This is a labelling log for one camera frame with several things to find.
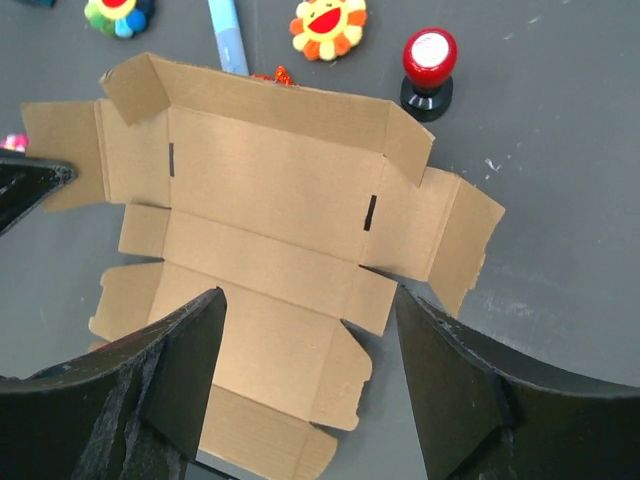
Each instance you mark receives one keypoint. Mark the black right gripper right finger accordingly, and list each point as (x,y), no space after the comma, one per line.
(484,410)

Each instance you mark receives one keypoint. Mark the red black stamp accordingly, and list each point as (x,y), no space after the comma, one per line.
(429,58)

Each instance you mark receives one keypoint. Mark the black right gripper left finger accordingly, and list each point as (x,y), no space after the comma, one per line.
(132,409)

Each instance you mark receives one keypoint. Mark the orange plush flower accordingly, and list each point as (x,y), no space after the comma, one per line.
(326,30)

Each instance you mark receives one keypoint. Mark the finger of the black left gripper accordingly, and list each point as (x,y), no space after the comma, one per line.
(26,182)

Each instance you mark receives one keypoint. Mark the orange red small toy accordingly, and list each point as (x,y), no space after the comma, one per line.
(281,75)

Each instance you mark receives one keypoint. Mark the brown cardboard box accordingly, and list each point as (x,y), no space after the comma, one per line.
(303,205)

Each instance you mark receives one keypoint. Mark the rainbow plush flower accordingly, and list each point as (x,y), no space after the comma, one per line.
(122,19)

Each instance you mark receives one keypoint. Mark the light blue stick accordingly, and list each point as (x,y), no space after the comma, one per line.
(228,37)

